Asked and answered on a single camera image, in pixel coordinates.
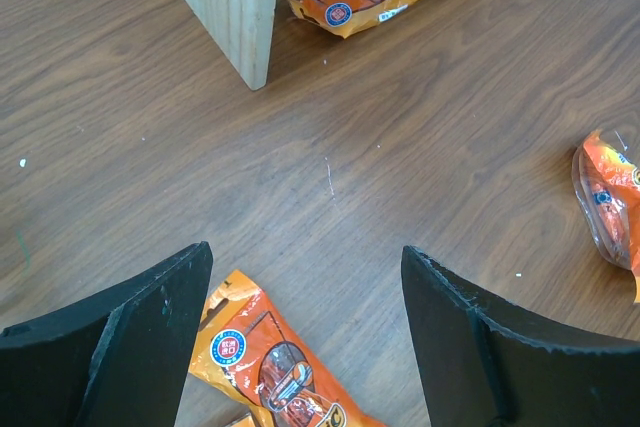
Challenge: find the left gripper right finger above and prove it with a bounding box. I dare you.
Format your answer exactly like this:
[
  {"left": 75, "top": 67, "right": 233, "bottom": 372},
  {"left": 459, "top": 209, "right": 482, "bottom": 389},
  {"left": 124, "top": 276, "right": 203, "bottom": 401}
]
[{"left": 401, "top": 246, "right": 639, "bottom": 426}]

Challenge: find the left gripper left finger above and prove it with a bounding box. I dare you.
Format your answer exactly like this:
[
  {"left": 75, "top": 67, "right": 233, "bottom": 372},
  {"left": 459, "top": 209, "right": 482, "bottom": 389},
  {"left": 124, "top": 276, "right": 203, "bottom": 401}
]
[{"left": 1, "top": 242, "right": 213, "bottom": 426}]

